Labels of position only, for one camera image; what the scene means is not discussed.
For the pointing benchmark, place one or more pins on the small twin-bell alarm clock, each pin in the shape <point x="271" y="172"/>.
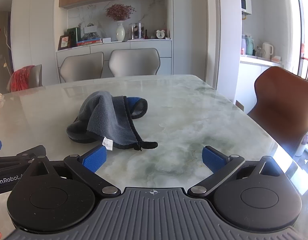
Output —
<point x="160" y="34"/>

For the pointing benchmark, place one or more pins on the white ceramic vase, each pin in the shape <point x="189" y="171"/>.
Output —
<point x="120" y="33"/>

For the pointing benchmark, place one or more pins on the dark picture frame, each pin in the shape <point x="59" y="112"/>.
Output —
<point x="63" y="42"/>

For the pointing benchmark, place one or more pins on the white side counter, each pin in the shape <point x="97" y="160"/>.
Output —
<point x="254" y="67"/>

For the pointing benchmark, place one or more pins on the beige dining chair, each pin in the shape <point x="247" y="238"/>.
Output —
<point x="81" y="67"/>
<point x="134" y="62"/>

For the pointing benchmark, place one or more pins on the clear glass display jar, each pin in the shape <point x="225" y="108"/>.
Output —
<point x="136" y="31"/>

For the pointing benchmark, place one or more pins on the white sideboard cabinet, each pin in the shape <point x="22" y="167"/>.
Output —
<point x="149" y="45"/>

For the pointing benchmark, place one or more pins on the green box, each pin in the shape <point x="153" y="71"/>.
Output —
<point x="74" y="36"/>

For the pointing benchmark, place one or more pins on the teal thermos jug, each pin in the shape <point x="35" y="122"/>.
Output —
<point x="250" y="46"/>

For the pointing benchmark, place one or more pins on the white electric kettle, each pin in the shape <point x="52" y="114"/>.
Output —
<point x="267" y="51"/>

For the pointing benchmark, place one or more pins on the red patterned cloth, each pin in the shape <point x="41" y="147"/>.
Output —
<point x="21" y="78"/>

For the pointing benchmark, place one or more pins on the dried pink flowers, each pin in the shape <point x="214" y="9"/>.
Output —
<point x="120" y="12"/>

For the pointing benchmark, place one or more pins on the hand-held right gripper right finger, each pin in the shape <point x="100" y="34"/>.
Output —
<point x="213" y="159"/>

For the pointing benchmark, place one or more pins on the pink thermos bottle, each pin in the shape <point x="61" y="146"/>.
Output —
<point x="243" y="45"/>

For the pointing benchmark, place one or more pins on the grey towel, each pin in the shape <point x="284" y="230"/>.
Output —
<point x="98" y="120"/>

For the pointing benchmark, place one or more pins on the small white card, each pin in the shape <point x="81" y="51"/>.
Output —
<point x="106" y="40"/>

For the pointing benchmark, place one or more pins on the stack of colourful books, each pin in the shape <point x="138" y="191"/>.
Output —
<point x="90" y="41"/>

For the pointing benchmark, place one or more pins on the dark ornament with white label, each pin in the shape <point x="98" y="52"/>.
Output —
<point x="91" y="32"/>

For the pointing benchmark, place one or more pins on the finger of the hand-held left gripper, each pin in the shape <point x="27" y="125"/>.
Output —
<point x="26" y="155"/>

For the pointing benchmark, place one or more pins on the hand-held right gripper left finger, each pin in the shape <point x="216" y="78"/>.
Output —
<point x="93" y="159"/>

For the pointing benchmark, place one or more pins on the white waste bin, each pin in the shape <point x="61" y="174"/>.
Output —
<point x="305" y="143"/>

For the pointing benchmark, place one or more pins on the beige chair with red cloth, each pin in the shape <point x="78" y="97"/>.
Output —
<point x="38" y="76"/>

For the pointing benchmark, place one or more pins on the pink box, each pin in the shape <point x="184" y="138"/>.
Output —
<point x="276" y="59"/>

